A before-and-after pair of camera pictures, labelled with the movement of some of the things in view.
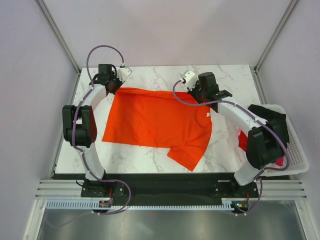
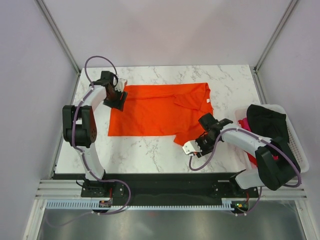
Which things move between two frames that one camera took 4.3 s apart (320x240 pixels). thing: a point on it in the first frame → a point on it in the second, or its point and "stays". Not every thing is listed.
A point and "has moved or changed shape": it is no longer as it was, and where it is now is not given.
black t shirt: x=277 y=120 stays
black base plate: x=168 y=186 stays
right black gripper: x=192 y=92 → x=204 y=151
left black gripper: x=120 y=83 → x=119 y=104
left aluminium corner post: x=59 y=35 stays
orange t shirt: x=160 y=118 has moved or changed shape
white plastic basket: x=299 y=163 stays
